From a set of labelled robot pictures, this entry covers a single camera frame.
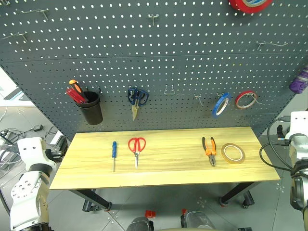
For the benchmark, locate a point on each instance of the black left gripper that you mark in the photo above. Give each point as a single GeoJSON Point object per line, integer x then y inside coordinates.
{"type": "Point", "coordinates": [57, 151]}

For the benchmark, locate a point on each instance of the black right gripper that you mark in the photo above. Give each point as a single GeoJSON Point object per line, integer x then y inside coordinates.
{"type": "Point", "coordinates": [280, 132]}

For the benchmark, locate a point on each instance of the tan tape roll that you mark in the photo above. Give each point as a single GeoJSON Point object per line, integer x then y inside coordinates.
{"type": "Point", "coordinates": [223, 154]}

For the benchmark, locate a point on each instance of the orange and black pliers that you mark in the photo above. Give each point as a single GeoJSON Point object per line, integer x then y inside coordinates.
{"type": "Point", "coordinates": [210, 152]}

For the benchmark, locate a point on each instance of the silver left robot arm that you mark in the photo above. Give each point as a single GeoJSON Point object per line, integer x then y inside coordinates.
{"type": "Point", "coordinates": [26, 192]}

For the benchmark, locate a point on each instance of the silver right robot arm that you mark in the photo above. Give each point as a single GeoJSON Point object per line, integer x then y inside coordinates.
{"type": "Point", "coordinates": [298, 192]}

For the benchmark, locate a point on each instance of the grey pegboard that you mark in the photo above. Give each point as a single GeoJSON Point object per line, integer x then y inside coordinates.
{"type": "Point", "coordinates": [168, 60]}

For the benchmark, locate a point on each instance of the white floor box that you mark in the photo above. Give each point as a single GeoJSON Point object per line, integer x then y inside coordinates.
{"type": "Point", "coordinates": [56, 138]}

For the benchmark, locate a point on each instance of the black power adapter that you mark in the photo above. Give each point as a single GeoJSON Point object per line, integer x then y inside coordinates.
{"type": "Point", "coordinates": [38, 128]}

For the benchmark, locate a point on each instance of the metal pegboard hook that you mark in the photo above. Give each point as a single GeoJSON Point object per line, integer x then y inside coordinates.
{"type": "Point", "coordinates": [153, 19]}
{"type": "Point", "coordinates": [255, 97]}
{"type": "Point", "coordinates": [220, 95]}
{"type": "Point", "coordinates": [16, 35]}
{"type": "Point", "coordinates": [272, 44]}
{"type": "Point", "coordinates": [36, 11]}
{"type": "Point", "coordinates": [199, 99]}
{"type": "Point", "coordinates": [136, 87]}

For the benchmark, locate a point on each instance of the black plastic cup holder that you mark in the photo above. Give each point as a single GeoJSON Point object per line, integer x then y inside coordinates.
{"type": "Point", "coordinates": [92, 113]}

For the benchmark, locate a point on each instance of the purple folded umbrella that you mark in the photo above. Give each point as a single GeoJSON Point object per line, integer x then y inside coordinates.
{"type": "Point", "coordinates": [299, 83]}

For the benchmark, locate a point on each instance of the thin red tape roll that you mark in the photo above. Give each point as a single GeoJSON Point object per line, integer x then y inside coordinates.
{"type": "Point", "coordinates": [236, 101]}

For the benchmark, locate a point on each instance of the black table leg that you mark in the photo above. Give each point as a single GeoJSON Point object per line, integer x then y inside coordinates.
{"type": "Point", "coordinates": [91, 199]}
{"type": "Point", "coordinates": [237, 192]}

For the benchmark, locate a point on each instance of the blue tape roll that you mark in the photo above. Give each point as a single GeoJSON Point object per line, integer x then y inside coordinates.
{"type": "Point", "coordinates": [215, 107]}

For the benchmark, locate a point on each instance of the dark grey rounded shape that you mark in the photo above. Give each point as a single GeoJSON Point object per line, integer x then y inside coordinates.
{"type": "Point", "coordinates": [139, 223]}

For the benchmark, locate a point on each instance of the small red block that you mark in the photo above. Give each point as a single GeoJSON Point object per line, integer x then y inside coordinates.
{"type": "Point", "coordinates": [150, 213]}

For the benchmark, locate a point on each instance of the translucent grey rounded shape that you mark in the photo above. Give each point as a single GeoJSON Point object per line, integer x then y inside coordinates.
{"type": "Point", "coordinates": [197, 220]}

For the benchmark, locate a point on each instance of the large red tape roll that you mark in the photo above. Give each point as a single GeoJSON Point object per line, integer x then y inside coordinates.
{"type": "Point", "coordinates": [240, 6]}

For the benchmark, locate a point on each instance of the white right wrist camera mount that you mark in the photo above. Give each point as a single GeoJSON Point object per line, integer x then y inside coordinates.
{"type": "Point", "coordinates": [298, 120]}

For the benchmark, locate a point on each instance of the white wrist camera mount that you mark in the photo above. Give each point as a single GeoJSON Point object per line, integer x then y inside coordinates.
{"type": "Point", "coordinates": [31, 150]}
{"type": "Point", "coordinates": [298, 120]}

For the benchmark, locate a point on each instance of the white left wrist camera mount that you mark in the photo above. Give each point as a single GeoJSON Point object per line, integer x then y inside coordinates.
{"type": "Point", "coordinates": [31, 150]}

